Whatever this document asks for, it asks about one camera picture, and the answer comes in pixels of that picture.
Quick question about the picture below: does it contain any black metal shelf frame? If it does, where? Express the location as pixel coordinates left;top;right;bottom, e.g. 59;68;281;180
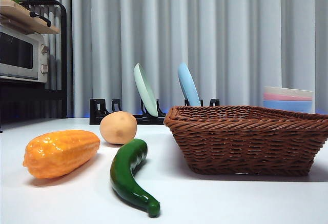
0;0;69;133

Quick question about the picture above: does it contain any orange corn cob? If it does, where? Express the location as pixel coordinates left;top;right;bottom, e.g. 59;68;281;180
22;129;101;179

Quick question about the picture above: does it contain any pale blue plate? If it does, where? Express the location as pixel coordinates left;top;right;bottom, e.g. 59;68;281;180
177;62;202;107

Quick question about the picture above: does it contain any beige bowl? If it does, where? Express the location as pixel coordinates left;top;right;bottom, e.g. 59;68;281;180
263;86;314;97

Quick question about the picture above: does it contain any pink bowl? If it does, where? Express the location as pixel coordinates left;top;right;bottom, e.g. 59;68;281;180
263;92;314;101

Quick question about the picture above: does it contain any green cucumber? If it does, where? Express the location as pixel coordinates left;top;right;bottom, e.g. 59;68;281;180
110;138;161;219

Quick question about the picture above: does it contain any grey curtain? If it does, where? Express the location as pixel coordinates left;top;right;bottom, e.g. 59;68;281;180
0;0;328;119

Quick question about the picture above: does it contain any brown wicker basket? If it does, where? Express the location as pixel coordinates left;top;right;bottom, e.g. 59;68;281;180
163;105;328;176

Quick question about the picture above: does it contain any wooden tray with black handle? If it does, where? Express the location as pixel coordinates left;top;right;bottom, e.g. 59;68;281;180
0;0;62;34

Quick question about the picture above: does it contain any tan potato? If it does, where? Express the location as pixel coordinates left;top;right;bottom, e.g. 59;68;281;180
99;111;138;145

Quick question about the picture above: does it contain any blue bowl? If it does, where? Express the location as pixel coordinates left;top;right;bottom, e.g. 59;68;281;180
263;99;314;114

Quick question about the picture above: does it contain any black plate rack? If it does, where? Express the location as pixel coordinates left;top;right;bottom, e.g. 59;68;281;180
89;98;221;126

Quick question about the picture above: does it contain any pale green plate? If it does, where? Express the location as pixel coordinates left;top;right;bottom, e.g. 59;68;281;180
133;63;159;117

